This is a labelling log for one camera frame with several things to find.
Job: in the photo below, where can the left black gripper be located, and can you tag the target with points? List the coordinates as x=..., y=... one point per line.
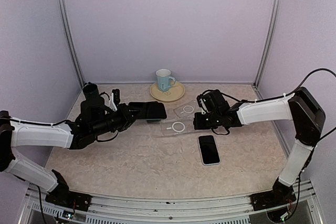
x=128, y=119

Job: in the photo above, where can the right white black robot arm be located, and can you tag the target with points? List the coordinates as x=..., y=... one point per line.
x=299, y=107

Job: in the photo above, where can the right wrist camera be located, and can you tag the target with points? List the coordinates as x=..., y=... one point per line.
x=200, y=101

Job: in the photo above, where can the clear case with white ring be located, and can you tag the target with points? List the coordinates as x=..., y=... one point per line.
x=187, y=110

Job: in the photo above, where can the dark phone with teal edge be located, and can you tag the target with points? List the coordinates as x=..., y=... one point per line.
x=153, y=120

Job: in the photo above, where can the aluminium front rail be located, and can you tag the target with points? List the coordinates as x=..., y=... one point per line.
x=114, y=209

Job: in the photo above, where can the cream round plate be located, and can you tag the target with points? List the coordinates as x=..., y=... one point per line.
x=173, y=94

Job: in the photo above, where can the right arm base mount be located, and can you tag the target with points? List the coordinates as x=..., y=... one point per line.
x=280, y=194

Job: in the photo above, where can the light blue ceramic mug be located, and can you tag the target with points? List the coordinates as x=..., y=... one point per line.
x=164, y=79

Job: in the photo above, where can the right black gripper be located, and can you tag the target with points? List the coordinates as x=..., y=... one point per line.
x=198, y=123

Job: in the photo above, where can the lilac phone case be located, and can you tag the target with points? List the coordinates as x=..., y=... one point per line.
x=210, y=165

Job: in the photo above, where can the right aluminium corner post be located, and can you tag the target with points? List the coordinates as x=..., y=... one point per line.
x=267, y=46

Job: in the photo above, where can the left aluminium corner post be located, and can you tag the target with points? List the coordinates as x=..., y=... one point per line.
x=70, y=42

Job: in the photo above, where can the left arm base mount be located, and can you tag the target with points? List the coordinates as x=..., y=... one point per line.
x=70, y=199

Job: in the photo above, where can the aluminium corner post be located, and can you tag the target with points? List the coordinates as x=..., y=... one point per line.
x=267, y=46
x=70, y=42

